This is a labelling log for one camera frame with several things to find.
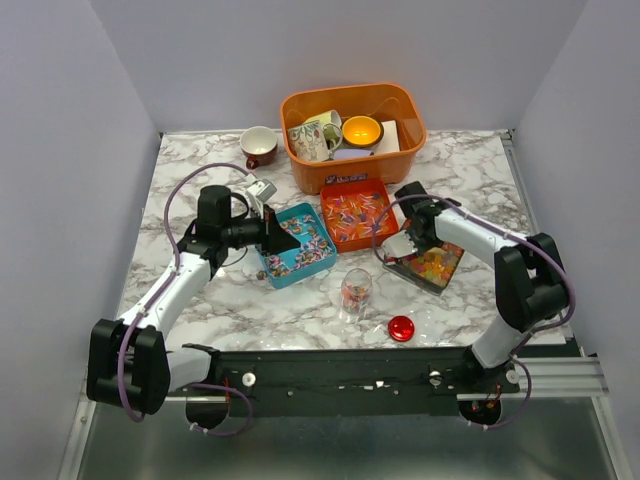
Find floral patterned mug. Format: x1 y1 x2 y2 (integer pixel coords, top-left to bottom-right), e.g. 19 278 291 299
287 110 343 163

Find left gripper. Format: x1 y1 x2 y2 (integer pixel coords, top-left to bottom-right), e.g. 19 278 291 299
221 203 301 256

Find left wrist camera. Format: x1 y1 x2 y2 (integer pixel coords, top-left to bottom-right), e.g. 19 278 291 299
246 180 277 215

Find lavender cup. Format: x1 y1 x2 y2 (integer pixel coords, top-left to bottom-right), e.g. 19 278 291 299
332 148 374 161

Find red jar lid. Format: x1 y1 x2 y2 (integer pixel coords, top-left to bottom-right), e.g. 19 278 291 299
387 315 415 343

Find orange candy tray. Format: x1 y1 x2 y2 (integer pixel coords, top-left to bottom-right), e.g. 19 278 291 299
320 179 399 253

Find maroon white cup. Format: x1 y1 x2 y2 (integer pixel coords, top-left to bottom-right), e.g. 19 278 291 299
239 126 278 170

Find aluminium rail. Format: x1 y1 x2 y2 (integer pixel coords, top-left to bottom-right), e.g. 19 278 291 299
79 355 610 402

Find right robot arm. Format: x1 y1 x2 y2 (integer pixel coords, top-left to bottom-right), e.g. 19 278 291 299
382 181 576 392

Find teal candy tray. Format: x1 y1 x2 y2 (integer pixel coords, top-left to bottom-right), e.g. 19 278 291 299
255 202 337 289

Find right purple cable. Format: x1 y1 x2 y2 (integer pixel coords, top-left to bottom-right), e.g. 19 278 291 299
370 194 577 431

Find orange black bowl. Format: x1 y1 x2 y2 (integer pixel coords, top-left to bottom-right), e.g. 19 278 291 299
342 115 384 148

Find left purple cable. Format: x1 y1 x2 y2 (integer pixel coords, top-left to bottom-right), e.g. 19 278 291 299
117 162 256 439

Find clear plastic jar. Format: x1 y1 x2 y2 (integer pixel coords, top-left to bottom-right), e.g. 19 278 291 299
341 268 373 318

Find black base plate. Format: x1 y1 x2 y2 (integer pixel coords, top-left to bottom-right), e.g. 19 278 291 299
179 347 520 417

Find gold tin candy tray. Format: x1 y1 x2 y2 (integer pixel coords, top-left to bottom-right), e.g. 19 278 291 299
384 242 465 295

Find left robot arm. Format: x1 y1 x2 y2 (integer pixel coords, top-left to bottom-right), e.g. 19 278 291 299
87 180 300 422

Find purple cable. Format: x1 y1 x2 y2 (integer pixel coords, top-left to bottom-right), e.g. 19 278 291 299
117 162 256 439
370 194 577 431

